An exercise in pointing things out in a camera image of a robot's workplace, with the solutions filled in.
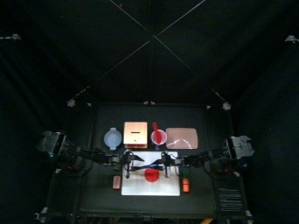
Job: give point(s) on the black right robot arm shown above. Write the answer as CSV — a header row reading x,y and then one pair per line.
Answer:
x,y
222,156

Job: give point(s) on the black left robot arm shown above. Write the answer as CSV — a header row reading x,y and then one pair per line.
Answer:
x,y
77,150

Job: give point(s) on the small green toy piece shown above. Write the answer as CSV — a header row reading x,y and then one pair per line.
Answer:
x,y
184,174

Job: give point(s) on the orange item left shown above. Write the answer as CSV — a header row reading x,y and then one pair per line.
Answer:
x,y
116,182

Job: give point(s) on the white cutting board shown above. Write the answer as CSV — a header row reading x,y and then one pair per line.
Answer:
x,y
136,186

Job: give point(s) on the small orange toy block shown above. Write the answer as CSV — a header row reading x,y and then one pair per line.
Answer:
x,y
185,185

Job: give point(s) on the grey round bowl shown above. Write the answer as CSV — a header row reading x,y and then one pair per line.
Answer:
x,y
112,139

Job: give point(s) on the pink cutting board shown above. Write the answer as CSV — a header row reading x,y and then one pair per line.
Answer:
x,y
181,135

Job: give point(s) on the white printed label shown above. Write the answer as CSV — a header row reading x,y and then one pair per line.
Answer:
x,y
230,199

